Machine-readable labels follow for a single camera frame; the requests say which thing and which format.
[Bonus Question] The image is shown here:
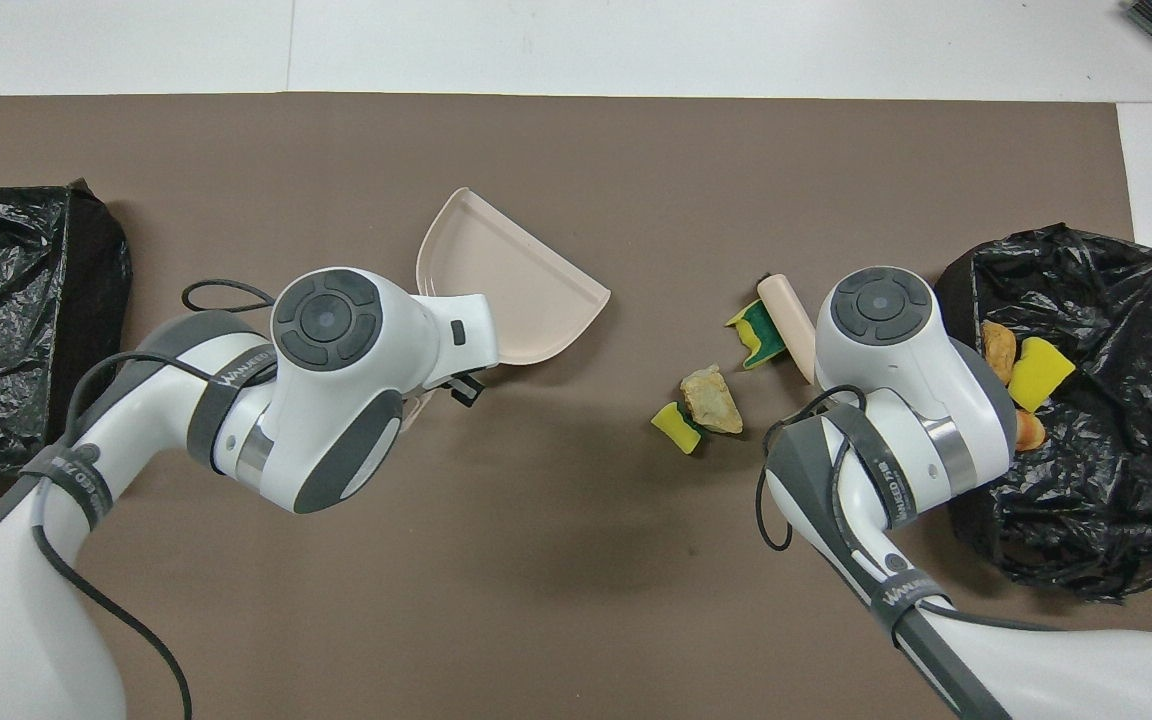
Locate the brown table mat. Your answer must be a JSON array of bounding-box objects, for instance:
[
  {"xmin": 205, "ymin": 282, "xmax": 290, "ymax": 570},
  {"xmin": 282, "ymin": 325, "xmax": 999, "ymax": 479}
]
[{"xmin": 0, "ymin": 92, "xmax": 1152, "ymax": 720}]

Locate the plain yellow sponge piece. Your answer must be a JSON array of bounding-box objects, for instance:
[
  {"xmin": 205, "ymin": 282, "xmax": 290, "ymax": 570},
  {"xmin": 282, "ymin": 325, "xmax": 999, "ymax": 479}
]
[{"xmin": 1009, "ymin": 337, "xmax": 1077, "ymax": 413}]

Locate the brown oval toy bread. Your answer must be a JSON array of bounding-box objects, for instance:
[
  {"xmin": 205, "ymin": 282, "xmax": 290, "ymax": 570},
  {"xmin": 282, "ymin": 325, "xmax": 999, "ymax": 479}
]
[{"xmin": 981, "ymin": 321, "xmax": 1018, "ymax": 386}]

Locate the beige hand brush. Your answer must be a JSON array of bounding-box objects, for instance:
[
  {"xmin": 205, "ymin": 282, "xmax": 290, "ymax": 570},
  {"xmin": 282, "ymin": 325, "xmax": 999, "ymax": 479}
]
[{"xmin": 756, "ymin": 273, "xmax": 818, "ymax": 386}]

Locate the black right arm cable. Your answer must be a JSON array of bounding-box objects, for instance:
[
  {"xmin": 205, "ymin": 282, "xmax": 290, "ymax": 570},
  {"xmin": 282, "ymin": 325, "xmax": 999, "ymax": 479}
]
[{"xmin": 755, "ymin": 385, "xmax": 873, "ymax": 553}]

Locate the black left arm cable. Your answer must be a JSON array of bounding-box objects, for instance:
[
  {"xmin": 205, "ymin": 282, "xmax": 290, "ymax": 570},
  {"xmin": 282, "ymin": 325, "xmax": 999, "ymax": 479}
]
[{"xmin": 31, "ymin": 278, "xmax": 279, "ymax": 720}]

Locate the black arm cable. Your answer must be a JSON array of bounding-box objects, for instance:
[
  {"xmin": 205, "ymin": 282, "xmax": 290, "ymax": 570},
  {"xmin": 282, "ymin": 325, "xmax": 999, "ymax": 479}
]
[
  {"xmin": 755, "ymin": 385, "xmax": 873, "ymax": 553},
  {"xmin": 31, "ymin": 278, "xmax": 279, "ymax": 720}
]

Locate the open bin with black bag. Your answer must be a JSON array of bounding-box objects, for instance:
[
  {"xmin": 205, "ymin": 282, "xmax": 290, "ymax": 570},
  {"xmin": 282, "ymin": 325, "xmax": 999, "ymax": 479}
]
[{"xmin": 933, "ymin": 222, "xmax": 1152, "ymax": 603}]

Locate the pale beige chunk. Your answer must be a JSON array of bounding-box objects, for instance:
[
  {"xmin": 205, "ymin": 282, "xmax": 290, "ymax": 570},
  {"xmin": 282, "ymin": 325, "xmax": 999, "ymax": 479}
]
[{"xmin": 679, "ymin": 364, "xmax": 744, "ymax": 436}]

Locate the beige plastic dustpan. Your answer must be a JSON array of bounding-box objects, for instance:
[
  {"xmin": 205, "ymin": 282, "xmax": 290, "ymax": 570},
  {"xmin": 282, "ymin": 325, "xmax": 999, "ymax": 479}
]
[{"xmin": 414, "ymin": 187, "xmax": 612, "ymax": 367}]

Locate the small yellow green sponge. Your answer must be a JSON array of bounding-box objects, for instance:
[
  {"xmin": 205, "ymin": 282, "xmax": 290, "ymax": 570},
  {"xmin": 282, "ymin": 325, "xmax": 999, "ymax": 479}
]
[{"xmin": 650, "ymin": 401, "xmax": 705, "ymax": 456}]

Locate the notched green yellow sponge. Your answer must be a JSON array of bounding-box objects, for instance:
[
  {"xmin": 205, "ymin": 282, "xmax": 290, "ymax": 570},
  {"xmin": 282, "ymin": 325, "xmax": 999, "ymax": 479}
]
[{"xmin": 724, "ymin": 300, "xmax": 787, "ymax": 371}]

